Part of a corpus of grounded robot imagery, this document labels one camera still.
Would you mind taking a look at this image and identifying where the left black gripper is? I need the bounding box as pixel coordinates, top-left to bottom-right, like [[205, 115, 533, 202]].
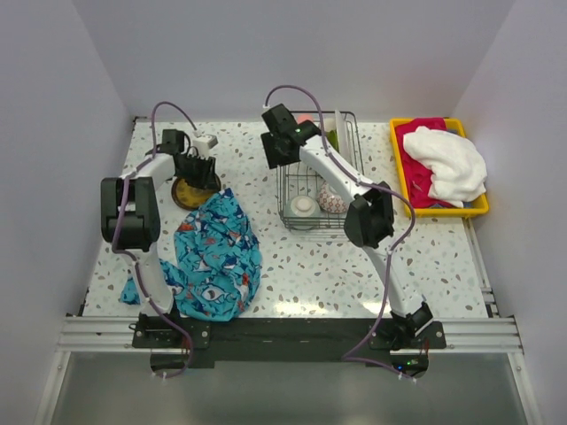
[[177, 152, 219, 190]]

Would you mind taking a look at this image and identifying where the yellow brown plate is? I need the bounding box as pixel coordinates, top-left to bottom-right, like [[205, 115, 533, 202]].
[[171, 178, 220, 211]]

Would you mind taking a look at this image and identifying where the pink cup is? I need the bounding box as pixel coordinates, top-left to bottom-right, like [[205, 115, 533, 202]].
[[297, 114, 314, 124]]

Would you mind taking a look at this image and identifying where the lime green small plate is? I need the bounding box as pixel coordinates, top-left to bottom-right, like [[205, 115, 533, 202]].
[[326, 130, 339, 152]]

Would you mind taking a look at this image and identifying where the pale green bowl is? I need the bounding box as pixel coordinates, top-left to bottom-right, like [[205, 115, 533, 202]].
[[284, 195, 321, 220]]

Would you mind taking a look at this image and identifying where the blue patterned bowl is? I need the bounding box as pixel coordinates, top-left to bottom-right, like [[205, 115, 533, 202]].
[[317, 182, 347, 214]]

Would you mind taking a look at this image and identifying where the blue shark print cloth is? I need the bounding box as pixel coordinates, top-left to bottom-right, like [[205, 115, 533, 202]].
[[118, 188, 262, 322]]

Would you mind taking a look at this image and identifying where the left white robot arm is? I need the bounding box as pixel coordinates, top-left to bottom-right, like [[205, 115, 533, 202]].
[[100, 129, 221, 316]]

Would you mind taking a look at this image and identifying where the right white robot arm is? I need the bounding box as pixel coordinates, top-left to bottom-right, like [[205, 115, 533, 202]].
[[260, 104, 432, 348]]

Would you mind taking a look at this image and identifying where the pink red cloth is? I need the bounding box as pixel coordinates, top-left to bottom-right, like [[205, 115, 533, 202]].
[[390, 117, 465, 214]]

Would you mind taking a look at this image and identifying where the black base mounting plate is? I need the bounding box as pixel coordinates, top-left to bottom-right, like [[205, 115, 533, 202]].
[[128, 316, 447, 376]]

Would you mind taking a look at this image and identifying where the white towel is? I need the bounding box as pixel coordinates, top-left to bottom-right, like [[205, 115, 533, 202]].
[[403, 127, 487, 208]]

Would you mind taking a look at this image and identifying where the yellow plastic bin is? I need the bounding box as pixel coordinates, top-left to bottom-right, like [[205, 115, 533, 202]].
[[389, 118, 489, 219]]

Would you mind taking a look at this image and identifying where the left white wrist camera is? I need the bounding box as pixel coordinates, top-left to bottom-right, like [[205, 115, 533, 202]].
[[191, 130, 218, 158]]

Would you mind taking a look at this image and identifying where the wire dish rack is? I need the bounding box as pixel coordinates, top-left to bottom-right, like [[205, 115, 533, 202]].
[[276, 111, 363, 233]]

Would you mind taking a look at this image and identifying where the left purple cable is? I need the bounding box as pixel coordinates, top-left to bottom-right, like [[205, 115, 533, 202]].
[[110, 101, 200, 380]]

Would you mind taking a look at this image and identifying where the purple cable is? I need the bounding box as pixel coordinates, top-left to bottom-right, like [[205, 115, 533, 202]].
[[110, 101, 200, 380], [263, 85, 417, 381]]

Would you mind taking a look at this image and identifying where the aluminium front rail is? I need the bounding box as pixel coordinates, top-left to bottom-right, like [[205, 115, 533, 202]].
[[56, 316, 524, 354]]

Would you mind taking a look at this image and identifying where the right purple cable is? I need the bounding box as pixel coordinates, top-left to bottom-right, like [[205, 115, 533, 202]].
[[263, 85, 417, 381]]

